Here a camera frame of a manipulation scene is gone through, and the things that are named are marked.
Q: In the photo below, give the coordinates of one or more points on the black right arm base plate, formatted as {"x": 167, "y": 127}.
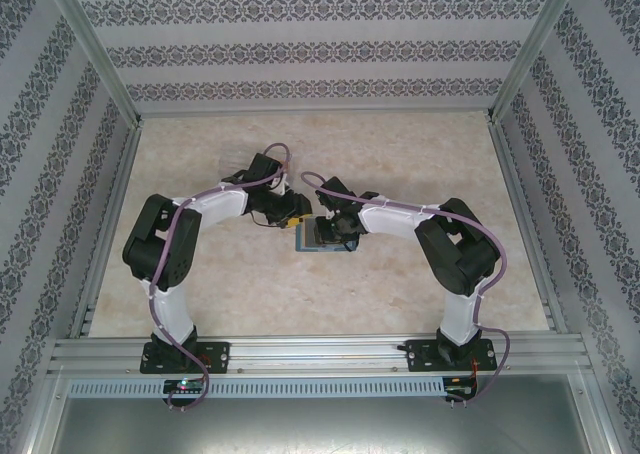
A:
{"x": 420, "y": 356}

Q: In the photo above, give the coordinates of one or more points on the teal leather card holder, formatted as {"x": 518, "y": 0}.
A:
{"x": 300, "y": 239}

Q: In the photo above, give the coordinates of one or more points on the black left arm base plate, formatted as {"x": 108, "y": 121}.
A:
{"x": 217, "y": 356}

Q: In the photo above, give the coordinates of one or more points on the aluminium frame post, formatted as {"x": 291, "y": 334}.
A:
{"x": 531, "y": 49}
{"x": 100, "y": 49}

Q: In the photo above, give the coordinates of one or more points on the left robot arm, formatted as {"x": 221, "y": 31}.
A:
{"x": 220, "y": 209}

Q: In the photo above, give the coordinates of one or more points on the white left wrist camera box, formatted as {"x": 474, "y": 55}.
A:
{"x": 282, "y": 185}

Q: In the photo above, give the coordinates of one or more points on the aluminium side rail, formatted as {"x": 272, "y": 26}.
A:
{"x": 108, "y": 234}
{"x": 518, "y": 199}

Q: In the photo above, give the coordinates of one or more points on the aluminium mounting rail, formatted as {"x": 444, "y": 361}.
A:
{"x": 320, "y": 354}

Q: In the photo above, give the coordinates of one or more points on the grey metal panel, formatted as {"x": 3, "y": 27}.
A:
{"x": 320, "y": 429}

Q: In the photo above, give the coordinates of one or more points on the clear acrylic card stand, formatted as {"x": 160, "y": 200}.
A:
{"x": 231, "y": 159}

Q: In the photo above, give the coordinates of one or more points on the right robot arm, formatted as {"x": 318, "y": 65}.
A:
{"x": 390, "y": 219}

